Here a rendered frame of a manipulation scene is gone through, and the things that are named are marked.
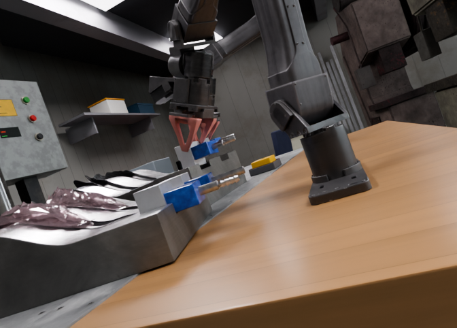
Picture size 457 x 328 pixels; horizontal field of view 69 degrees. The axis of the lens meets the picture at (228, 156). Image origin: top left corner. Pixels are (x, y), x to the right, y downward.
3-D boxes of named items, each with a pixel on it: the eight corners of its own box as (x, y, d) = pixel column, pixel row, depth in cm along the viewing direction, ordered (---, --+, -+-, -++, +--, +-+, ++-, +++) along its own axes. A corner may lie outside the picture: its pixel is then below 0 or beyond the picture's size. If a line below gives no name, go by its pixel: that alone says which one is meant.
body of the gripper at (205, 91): (168, 111, 68) (171, 73, 66) (192, 111, 77) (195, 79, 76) (196, 114, 65) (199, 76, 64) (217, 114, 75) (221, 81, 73)
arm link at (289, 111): (265, 105, 48) (290, 92, 43) (309, 92, 52) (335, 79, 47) (280, 146, 48) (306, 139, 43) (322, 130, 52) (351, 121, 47)
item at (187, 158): (243, 149, 70) (235, 124, 70) (234, 151, 66) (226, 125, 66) (194, 168, 76) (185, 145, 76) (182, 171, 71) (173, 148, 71)
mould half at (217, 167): (247, 181, 89) (230, 133, 89) (203, 209, 65) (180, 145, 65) (113, 223, 109) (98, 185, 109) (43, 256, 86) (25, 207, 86)
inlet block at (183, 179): (250, 183, 56) (239, 153, 56) (249, 187, 51) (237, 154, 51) (179, 208, 57) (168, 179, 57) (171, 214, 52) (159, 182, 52)
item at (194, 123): (165, 150, 69) (168, 105, 68) (182, 147, 76) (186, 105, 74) (194, 155, 67) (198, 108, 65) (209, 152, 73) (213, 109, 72)
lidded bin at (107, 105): (111, 122, 530) (106, 107, 530) (130, 113, 518) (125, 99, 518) (92, 122, 487) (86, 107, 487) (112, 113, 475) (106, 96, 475)
